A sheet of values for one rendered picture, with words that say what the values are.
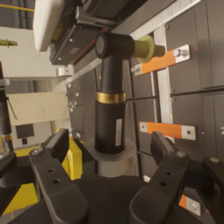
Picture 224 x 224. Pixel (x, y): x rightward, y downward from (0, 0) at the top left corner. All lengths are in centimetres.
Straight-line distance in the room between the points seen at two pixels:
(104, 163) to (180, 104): 19
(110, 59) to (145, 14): 24
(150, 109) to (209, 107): 14
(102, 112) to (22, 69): 445
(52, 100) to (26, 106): 64
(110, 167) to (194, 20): 27
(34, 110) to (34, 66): 114
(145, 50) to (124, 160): 16
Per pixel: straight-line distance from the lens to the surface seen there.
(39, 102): 462
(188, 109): 32
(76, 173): 20
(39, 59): 473
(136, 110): 43
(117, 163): 23
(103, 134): 23
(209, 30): 30
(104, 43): 21
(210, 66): 29
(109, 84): 21
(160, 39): 39
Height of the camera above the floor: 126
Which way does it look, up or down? 29 degrees down
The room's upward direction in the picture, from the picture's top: 98 degrees counter-clockwise
